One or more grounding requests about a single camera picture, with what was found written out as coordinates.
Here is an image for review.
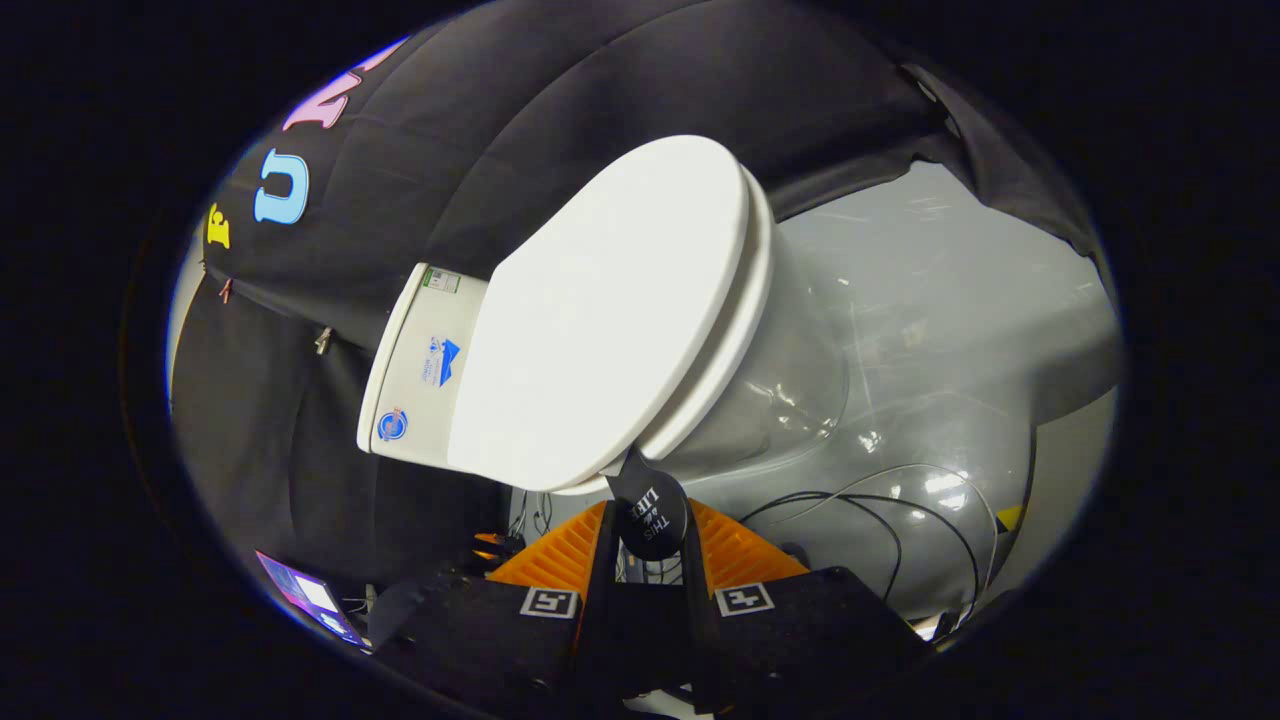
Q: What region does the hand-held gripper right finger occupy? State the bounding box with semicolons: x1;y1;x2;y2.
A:
650;497;936;716

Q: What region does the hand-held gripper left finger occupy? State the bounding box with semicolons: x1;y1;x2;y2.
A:
370;500;651;713

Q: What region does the black round lid handle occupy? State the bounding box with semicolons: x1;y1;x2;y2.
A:
605;447;691;561

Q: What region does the white toilet with tank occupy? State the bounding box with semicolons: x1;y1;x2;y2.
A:
357;225;852;483

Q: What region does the white toilet seat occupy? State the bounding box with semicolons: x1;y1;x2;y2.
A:
555;168;777;497

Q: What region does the computer monitor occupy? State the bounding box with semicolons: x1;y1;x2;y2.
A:
255;550;367;647

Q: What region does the black backdrop cloth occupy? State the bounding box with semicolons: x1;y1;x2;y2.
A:
170;0;1116;601

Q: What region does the black cable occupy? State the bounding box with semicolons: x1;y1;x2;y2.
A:
738;490;981;623

